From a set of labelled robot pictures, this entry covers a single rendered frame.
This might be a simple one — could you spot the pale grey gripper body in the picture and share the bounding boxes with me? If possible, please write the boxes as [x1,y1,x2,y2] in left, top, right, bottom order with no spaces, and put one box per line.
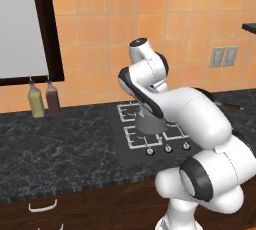
[136,107,167,136]

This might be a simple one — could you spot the black hob with white grates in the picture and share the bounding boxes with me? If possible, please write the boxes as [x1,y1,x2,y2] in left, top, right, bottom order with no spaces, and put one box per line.
[107,100,205,169]

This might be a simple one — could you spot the dark reddish brown utensil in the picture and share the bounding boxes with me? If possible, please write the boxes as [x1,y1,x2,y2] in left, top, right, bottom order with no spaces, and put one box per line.
[213,100,245,111]

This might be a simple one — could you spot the dark wood cupboard door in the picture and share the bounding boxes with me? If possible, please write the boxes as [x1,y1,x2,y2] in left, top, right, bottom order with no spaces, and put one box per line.
[83,179,173,230]

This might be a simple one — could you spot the dark brown sauce bottle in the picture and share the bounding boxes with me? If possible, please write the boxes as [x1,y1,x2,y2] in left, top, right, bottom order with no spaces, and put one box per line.
[44,79,62,117]

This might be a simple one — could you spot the dark wood drawer front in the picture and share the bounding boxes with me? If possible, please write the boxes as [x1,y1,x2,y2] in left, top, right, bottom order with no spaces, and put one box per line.
[0,215,86,230]
[0,191,86,223]

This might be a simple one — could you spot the yellow oil bottle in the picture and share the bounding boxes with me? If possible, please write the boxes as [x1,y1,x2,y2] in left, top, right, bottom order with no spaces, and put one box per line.
[27,79,46,119]

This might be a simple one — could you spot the grey wall outlet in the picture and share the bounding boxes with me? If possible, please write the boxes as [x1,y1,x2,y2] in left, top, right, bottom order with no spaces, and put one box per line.
[209,46,225,69]
[222,45,240,68]

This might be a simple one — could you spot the white drawer handle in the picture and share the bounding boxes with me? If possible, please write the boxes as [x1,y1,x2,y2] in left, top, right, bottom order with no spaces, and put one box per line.
[36,222,65,230]
[27,198,59,214]

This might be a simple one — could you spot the black wall shelf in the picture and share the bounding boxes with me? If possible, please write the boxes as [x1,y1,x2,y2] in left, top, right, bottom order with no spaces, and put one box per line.
[241,22,256,35]

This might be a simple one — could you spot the window with dark frame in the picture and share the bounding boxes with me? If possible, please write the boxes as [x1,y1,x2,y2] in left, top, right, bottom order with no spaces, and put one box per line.
[0,0,65,87]

